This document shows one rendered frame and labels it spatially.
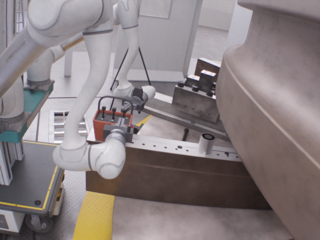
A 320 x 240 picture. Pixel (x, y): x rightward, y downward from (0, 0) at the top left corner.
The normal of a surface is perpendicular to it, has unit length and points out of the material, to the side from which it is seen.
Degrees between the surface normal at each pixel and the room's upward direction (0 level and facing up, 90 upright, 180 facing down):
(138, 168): 90
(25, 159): 0
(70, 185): 0
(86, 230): 0
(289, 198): 90
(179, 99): 90
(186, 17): 90
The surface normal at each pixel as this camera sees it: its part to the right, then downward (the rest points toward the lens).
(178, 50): 0.34, 0.50
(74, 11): 0.86, 0.33
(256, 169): -0.97, -0.06
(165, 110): -0.38, 0.39
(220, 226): 0.17, -0.86
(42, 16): -0.17, 0.38
